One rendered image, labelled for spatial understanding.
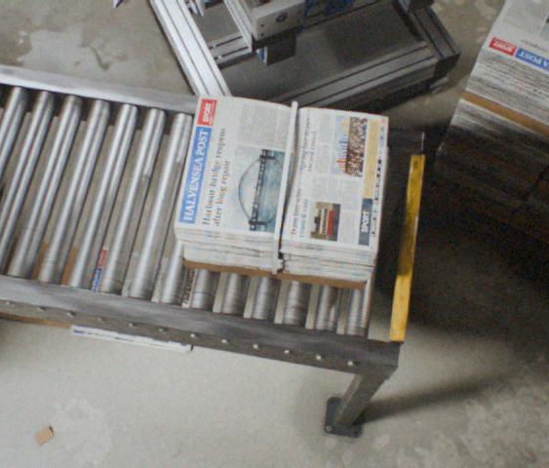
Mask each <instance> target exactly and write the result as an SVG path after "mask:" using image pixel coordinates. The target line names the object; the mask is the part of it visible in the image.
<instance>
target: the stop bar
mask: <svg viewBox="0 0 549 468"><path fill-rule="evenodd" d="M423 164H424V155H423V154H418V153H413V154H412V156H411V163H410V172H409V181H408V189H407V198H406V204H405V213H404V221H403V230H402V238H401V247H400V253H399V262H398V270H397V279H396V287H395V295H394V303H393V311H392V319H391V328H390V336H389V343H390V344H396V345H401V346H402V345H404V344H405V340H406V331H407V321H408V315H409V314H410V310H409V305H410V296H411V287H412V270H413V261H414V253H415V244H416V235H417V217H418V208H419V200H420V191H421V185H422V183H423V180H422V173H423Z"/></svg>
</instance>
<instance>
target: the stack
mask: <svg viewBox="0 0 549 468"><path fill-rule="evenodd" d="M466 92H468V93H471V94H473V95H475V96H478V97H480V98H486V99H489V100H491V101H493V102H496V103H498V104H500V105H503V106H505V107H507V108H510V109H512V110H514V111H516V112H518V113H520V114H523V115H525V116H527V117H530V118H531V119H533V120H535V121H538V122H540V123H542V124H544V125H546V126H549V0H507V1H506V3H505V5H504V7H503V9H502V11H501V13H500V15H499V17H498V18H497V20H496V22H495V24H494V26H493V28H492V30H491V32H490V35H489V36H488V38H487V40H486V42H485V44H484V46H483V48H482V49H481V51H480V52H479V55H478V57H477V59H476V64H475V66H474V68H473V70H472V72H471V74H470V77H469V79H468V82H467V84H466ZM446 137H449V138H451V139H453V140H456V141H458V142H460V143H463V144H465V145H467V146H469V147H471V148H474V149H478V150H481V151H483V152H485V153H488V154H489V155H491V156H494V157H496V158H498V159H500V160H503V161H505V162H507V163H510V164H512V165H514V166H516V167H517V168H520V169H522V170H524V171H526V172H529V173H531V174H533V175H535V176H539V175H540V174H541V173H542V172H543V170H544V168H545V170H544V172H543V174H542V177H541V179H540V180H542V179H543V180H545V181H547V182H549V137H548V136H544V135H542V134H540V133H538V132H535V131H533V130H531V129H529V128H526V127H524V126H522V125H520V124H517V123H515V122H514V121H511V120H509V119H507V118H505V117H502V116H500V115H498V114H496V113H493V112H491V111H489V110H487V109H484V108H483V107H481V106H478V105H476V104H474V103H472V102H469V101H467V100H466V99H464V98H461V99H460V101H459V103H458V105H457V109H456V110H455V114H454V116H453V118H452V120H451V123H450V127H449V129H448V132H447V135H446ZM434 160H435V161H434V163H433V165H432V167H431V169H430V171H429V173H431V174H433V175H435V176H439V177H441V178H443V179H446V180H448V181H450V182H452V183H454V184H456V185H459V186H461V187H463V188H465V189H467V190H468V191H470V192H472V193H475V194H477V195H479V196H481V197H483V198H485V199H487V200H489V201H493V202H495V203H496V204H498V205H500V206H503V207H505V208H507V209H509V210H511V211H514V210H515V209H517V211H516V213H517V214H518V215H522V216H524V217H526V218H529V219H531V220H533V221H536V222H538V223H540V224H542V225H545V226H547V227H549V191H547V190H545V189H543V188H541V187H538V186H536V185H537V183H538V182H539V181H537V182H536V183H535V184H534V183H532V182H529V181H527V180H525V179H523V178H520V177H518V176H516V175H513V174H511V173H509V172H506V171H504V170H502V169H500V168H498V167H496V166H494V165H491V164H489V163H487V162H485V161H482V160H480V159H478V158H476V157H473V156H471V155H469V154H467V153H465V152H463V151H461V150H458V149H456V148H452V147H449V146H447V145H445V144H443V143H441V145H440V147H439V148H438V150H437V152H436V155H435V158H434ZM420 200H423V201H425V202H427V203H429V204H432V205H434V206H436V207H438V208H440V209H442V210H444V211H447V212H449V213H451V214H453V215H456V216H458V217H460V218H463V219H465V220H467V221H468V222H470V223H472V224H474V225H476V226H479V227H481V228H483V229H485V230H487V231H489V232H490V233H493V234H495V235H497V236H499V237H501V238H503V239H505V240H507V241H510V242H512V243H514V244H516V245H517V246H519V247H521V248H523V249H526V250H528V251H530V252H532V253H536V254H540V255H542V256H544V257H546V258H548V259H549V249H548V248H546V247H544V246H542V245H539V244H537V243H535V242H534V241H532V240H530V239H528V238H525V237H523V236H521V235H519V234H517V233H516V232H514V231H511V230H509V229H507V228H505V227H503V226H501V225H499V224H496V223H494V222H492V221H490V220H488V219H486V218H484V217H481V216H479V215H477V214H474V213H472V212H470V211H468V210H466V209H464V208H462V207H463V205H464V204H465V205H467V206H468V207H470V208H472V209H474V210H476V211H479V212H481V213H483V214H485V215H488V216H491V217H493V218H495V219H497V220H499V221H501V222H503V223H506V224H508V225H510V226H512V227H514V228H516V229H517V230H520V231H522V232H524V233H526V234H528V235H530V236H531V237H534V238H536V239H538V240H540V241H542V242H544V243H546V244H549V235H547V234H545V233H543V232H540V231H538V230H536V229H534V228H532V227H529V226H527V225H525V224H523V223H521V222H519V221H517V220H516V219H514V218H512V216H513V215H512V214H511V215H510V216H508V215H506V214H503V213H501V212H499V211H497V210H494V209H492V208H490V207H488V206H486V205H484V204H482V203H479V202H477V201H473V200H471V199H469V198H468V197H466V196H463V195H461V194H459V193H457V192H455V191H453V190H451V189H449V188H446V187H445V186H443V185H441V184H439V183H437V182H435V181H433V180H430V179H428V178H425V180H424V181H423V183H422V186H421V191H420Z"/></svg>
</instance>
